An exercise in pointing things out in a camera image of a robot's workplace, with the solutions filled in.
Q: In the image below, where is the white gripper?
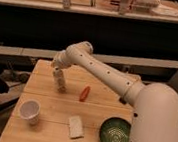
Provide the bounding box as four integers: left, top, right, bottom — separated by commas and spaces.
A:
53, 67, 66, 93

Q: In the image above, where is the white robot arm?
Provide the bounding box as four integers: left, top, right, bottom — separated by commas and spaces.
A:
52, 41, 178, 142

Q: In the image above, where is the white paper cup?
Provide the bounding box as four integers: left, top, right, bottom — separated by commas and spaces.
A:
18, 100, 40, 126

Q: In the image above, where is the green ribbed bowl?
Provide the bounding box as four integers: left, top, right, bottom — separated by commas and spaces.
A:
99, 117, 131, 142

